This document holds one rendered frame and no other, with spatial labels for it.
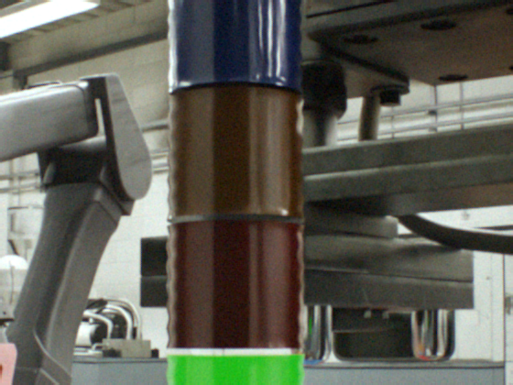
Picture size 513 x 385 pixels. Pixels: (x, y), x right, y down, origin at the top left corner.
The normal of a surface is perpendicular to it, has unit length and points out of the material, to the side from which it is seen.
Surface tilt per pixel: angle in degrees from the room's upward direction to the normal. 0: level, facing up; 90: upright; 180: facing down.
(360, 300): 90
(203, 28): 104
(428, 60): 180
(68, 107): 90
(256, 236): 76
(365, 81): 180
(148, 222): 90
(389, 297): 90
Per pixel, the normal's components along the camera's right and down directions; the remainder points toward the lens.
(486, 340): -0.67, -0.10
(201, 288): -0.45, 0.13
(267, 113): 0.41, 0.13
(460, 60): 0.00, 0.99
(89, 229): 0.84, 0.03
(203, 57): -0.45, -0.35
